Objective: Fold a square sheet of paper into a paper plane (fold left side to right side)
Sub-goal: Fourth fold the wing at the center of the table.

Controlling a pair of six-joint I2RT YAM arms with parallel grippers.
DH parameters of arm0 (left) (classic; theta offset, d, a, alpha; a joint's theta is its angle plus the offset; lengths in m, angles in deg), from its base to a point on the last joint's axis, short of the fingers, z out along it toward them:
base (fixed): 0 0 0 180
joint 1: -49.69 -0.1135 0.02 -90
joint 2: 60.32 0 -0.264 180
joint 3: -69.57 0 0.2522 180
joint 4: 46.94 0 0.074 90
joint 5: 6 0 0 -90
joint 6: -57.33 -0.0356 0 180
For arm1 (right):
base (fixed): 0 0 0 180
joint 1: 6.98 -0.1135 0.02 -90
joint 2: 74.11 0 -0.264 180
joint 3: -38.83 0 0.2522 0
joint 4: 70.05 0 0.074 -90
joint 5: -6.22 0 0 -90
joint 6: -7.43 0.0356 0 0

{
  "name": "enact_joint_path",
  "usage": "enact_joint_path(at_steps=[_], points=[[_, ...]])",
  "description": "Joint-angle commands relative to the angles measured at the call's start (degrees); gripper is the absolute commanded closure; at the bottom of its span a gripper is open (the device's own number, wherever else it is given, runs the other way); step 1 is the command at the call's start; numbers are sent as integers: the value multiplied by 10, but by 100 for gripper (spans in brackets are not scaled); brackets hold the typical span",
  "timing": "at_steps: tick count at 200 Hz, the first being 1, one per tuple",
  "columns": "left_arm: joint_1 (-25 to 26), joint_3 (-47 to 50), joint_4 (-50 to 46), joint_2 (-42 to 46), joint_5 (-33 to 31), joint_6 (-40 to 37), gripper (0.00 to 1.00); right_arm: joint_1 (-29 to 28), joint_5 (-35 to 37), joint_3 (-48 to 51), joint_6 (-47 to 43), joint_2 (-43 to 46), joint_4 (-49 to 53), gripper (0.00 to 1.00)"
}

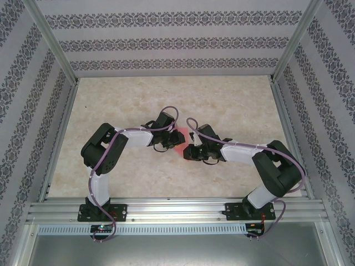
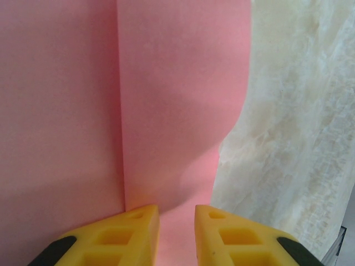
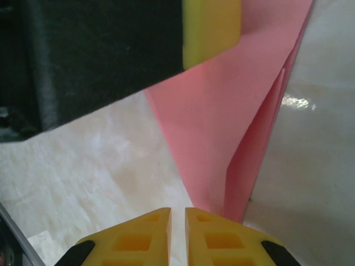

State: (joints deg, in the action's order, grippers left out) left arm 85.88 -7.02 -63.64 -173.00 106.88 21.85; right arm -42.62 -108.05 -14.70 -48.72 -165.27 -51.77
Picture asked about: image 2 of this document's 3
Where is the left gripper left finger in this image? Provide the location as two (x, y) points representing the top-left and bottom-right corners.
(32, 204), (161, 266)

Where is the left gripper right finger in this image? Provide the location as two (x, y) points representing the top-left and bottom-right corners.
(195, 204), (317, 266)

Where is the pink paper sheet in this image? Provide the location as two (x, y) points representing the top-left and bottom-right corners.
(0, 0), (253, 266)

